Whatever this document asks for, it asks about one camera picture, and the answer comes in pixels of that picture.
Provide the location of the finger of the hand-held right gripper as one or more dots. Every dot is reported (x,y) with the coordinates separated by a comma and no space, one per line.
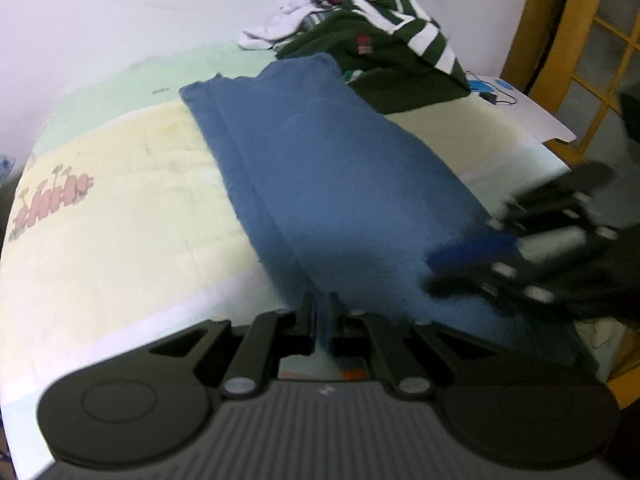
(575,182)
(470,255)

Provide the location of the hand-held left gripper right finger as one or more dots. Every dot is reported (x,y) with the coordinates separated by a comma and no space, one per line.
(336,320)

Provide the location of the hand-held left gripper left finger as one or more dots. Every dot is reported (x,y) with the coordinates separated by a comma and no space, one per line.
(309,322)

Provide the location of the dark grey object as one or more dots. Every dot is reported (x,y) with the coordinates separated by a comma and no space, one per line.
(631,115)

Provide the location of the black power adapter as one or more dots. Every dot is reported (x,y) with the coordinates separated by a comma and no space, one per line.
(489,98)

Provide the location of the blue desk mat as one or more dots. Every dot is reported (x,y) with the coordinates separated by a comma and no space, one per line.
(480,85)

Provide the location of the green white striped sweater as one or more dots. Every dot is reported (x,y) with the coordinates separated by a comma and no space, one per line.
(390,75)

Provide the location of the pastel printed blanket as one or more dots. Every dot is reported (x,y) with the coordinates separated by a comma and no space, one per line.
(125,235)

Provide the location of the blue striped knit garment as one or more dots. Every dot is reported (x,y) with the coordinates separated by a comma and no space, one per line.
(311,21)

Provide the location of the white garment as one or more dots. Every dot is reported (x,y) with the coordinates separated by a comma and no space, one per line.
(272,27)

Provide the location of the wooden lattice frame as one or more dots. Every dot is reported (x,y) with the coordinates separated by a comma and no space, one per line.
(575,35)

